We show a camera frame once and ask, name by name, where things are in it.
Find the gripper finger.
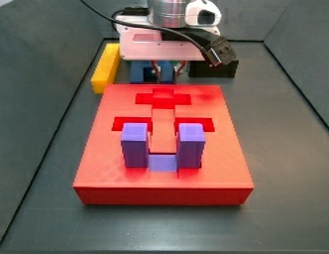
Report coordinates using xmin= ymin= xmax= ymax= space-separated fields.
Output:
xmin=174 ymin=61 xmax=187 ymax=83
xmin=150 ymin=61 xmax=162 ymax=83

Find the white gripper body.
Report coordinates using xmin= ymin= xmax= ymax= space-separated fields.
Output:
xmin=114 ymin=14 xmax=222 ymax=63

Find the blue U-shaped block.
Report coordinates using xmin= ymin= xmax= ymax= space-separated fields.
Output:
xmin=130 ymin=61 xmax=175 ymax=84

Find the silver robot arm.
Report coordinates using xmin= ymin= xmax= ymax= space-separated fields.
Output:
xmin=116 ymin=0 xmax=224 ymax=83

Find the red fixture base block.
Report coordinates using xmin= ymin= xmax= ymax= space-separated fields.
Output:
xmin=74 ymin=84 xmax=254 ymax=205

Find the black slotted holder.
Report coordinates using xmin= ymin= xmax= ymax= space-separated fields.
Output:
xmin=188 ymin=60 xmax=239 ymax=78

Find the yellow long bar block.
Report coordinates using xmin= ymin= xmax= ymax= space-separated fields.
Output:
xmin=90 ymin=44 xmax=119 ymax=94

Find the purple U-shaped block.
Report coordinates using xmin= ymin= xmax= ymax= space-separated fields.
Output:
xmin=120 ymin=123 xmax=206 ymax=173

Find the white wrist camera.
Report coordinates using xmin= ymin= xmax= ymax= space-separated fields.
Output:
xmin=184 ymin=0 xmax=222 ymax=26

